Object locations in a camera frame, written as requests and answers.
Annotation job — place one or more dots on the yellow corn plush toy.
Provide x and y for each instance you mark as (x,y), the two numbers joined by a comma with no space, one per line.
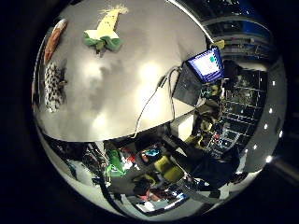
(106,28)

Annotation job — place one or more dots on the yellow-green chair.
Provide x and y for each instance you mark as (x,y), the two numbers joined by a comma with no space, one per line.
(169,169)

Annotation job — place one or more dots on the orange fox plush toy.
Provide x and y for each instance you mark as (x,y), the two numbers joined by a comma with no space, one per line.
(54,40)

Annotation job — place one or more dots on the small yellow box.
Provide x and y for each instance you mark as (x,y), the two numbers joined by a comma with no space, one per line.
(220,44)

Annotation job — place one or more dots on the bright green bag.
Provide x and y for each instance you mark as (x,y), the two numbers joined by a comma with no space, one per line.
(114,161)

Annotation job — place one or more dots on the white black-spotted plush toy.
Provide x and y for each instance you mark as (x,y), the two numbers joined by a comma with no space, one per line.
(53,87)

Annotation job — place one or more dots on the person in dark clothes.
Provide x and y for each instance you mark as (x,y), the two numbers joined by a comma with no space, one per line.
(211,168)

